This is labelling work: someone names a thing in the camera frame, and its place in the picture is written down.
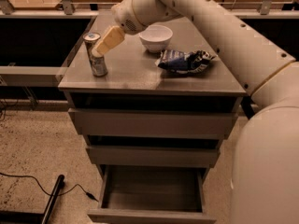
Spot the grey open bottom drawer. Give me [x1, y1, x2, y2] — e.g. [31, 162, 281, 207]
[88, 166, 216, 224]

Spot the black floor cable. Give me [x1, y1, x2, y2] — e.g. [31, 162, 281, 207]
[0, 171, 100, 203]

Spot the grey top drawer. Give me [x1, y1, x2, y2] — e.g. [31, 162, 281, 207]
[68, 108, 237, 139]

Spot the silver blue redbull can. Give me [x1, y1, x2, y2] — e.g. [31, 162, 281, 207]
[83, 32, 108, 77]

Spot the grey drawer cabinet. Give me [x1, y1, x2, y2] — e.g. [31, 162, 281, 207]
[57, 13, 251, 224]

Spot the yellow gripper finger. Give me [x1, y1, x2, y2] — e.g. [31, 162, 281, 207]
[92, 26, 125, 57]

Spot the blue white crumpled chip bag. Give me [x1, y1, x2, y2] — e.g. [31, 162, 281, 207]
[155, 49, 214, 75]

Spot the black stand leg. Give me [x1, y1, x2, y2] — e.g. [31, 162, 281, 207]
[0, 173, 64, 224]

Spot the grey middle drawer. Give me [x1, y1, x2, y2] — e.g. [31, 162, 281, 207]
[87, 146, 219, 168]

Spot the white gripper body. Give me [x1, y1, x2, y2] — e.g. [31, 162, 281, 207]
[111, 0, 140, 35]

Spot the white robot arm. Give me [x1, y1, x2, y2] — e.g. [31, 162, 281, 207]
[93, 0, 299, 224]

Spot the white ceramic bowl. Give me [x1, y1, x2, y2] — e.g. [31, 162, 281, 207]
[138, 25, 173, 53]

